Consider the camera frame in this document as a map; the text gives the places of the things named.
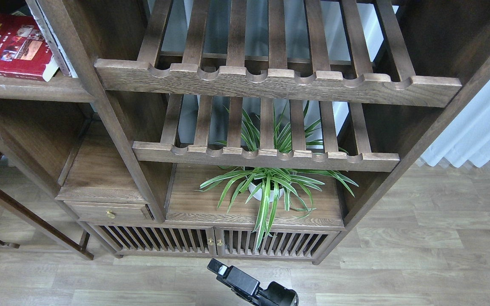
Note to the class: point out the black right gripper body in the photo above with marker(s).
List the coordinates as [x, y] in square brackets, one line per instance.
[277, 295]

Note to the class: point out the dark wooden side furniture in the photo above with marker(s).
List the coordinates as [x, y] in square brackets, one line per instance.
[13, 206]

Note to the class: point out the red cover book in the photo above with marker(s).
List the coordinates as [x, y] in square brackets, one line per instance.
[24, 53]

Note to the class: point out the dark wooden bookshelf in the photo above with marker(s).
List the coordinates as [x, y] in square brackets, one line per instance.
[156, 109]

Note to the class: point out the green spider plant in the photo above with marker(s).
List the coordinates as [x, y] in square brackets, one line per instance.
[271, 183]

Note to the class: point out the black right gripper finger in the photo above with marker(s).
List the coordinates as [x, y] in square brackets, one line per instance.
[246, 296]
[233, 277]

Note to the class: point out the white pleated curtain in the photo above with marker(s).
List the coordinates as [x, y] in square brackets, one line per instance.
[467, 138]

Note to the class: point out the black yellow cover book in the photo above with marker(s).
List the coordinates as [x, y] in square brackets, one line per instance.
[23, 11]

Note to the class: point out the brass drawer knob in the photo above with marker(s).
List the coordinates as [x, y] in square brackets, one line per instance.
[110, 214]

